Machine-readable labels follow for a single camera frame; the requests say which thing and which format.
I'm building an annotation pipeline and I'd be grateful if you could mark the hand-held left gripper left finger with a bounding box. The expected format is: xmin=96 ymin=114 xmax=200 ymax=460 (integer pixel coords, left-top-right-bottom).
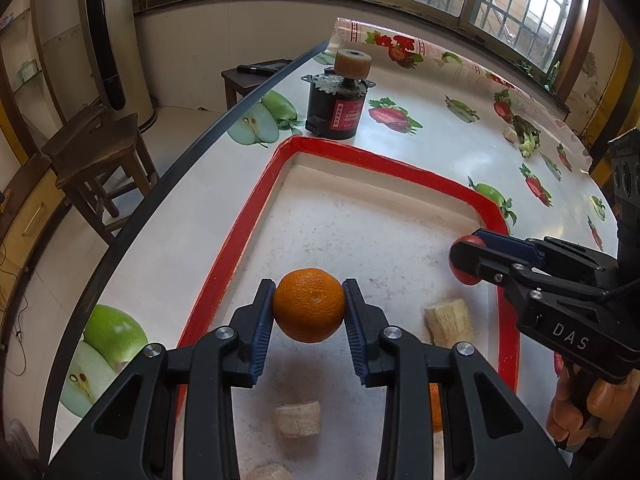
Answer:
xmin=45 ymin=279 xmax=277 ymax=480

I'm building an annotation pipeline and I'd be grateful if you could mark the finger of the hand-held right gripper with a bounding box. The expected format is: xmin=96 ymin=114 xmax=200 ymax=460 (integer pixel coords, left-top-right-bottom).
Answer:
xmin=471 ymin=228 xmax=619 ymax=272
xmin=450 ymin=239 xmax=609 ymax=307

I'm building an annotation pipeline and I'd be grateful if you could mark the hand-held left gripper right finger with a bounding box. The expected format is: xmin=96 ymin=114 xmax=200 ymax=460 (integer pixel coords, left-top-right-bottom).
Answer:
xmin=341 ymin=278 xmax=576 ymax=480

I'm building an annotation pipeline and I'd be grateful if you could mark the red cherry tomato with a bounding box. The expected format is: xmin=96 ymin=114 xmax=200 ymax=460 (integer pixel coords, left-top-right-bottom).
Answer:
xmin=448 ymin=234 xmax=493 ymax=287

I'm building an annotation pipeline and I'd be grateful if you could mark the large orange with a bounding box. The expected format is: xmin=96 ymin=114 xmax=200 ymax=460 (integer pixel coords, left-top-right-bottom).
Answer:
xmin=272 ymin=268 xmax=347 ymax=344
xmin=429 ymin=382 xmax=445 ymax=434

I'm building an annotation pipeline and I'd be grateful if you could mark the cork block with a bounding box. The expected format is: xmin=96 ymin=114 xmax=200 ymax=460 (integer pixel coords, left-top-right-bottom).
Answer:
xmin=425 ymin=298 xmax=475 ymax=348

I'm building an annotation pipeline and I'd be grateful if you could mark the beige loofah piece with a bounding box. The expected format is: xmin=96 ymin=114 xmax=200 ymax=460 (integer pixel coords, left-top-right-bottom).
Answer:
xmin=240 ymin=462 xmax=293 ymax=480
xmin=274 ymin=401 xmax=322 ymax=440

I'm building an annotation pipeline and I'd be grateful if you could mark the red rimmed white tray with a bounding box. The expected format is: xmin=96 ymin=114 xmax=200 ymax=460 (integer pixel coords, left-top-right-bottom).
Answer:
xmin=175 ymin=135 xmax=522 ymax=480

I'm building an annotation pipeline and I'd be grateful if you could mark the person's right hand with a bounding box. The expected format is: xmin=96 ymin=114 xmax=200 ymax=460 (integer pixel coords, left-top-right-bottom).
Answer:
xmin=546 ymin=365 xmax=640 ymax=453

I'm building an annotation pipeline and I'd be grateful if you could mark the green leafy vegetable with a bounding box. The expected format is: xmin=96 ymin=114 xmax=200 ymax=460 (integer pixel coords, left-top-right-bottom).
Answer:
xmin=515 ymin=116 xmax=542 ymax=158

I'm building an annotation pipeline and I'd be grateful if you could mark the fruit printed tablecloth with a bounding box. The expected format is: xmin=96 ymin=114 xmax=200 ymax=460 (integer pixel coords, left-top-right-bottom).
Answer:
xmin=52 ymin=17 xmax=621 ymax=480

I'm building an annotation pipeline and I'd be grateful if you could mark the black motor with red label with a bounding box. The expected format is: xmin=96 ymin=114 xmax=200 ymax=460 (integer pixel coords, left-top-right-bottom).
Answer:
xmin=301 ymin=49 xmax=377 ymax=141

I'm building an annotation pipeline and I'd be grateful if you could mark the brown wooden stool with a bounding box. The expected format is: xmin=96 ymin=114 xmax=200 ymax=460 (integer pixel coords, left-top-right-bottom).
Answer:
xmin=41 ymin=112 xmax=161 ymax=246

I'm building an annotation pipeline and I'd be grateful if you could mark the small dark wooden table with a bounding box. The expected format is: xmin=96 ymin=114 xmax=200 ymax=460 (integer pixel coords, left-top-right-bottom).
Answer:
xmin=221 ymin=59 xmax=293 ymax=111

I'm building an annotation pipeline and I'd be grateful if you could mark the yellow wooden cabinet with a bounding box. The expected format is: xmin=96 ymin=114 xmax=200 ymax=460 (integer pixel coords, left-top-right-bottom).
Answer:
xmin=0 ymin=157 xmax=68 ymax=311

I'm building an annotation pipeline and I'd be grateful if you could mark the black remote control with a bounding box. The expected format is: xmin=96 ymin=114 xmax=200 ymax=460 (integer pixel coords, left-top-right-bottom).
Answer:
xmin=236 ymin=62 xmax=283 ymax=77

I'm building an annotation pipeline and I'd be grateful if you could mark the tall standing air conditioner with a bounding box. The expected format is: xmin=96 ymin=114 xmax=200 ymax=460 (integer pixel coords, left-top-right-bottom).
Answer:
xmin=77 ymin=0 xmax=158 ymax=131

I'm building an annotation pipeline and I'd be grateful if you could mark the green box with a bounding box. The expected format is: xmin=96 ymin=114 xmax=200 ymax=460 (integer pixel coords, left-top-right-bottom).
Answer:
xmin=15 ymin=61 xmax=41 ymax=88

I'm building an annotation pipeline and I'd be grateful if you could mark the black floor cable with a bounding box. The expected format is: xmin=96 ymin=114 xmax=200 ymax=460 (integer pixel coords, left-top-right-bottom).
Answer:
xmin=0 ymin=240 xmax=31 ymax=376

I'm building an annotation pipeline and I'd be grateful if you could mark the wall shelf unit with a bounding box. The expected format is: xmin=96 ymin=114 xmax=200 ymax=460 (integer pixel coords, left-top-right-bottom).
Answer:
xmin=0 ymin=0 xmax=66 ymax=161

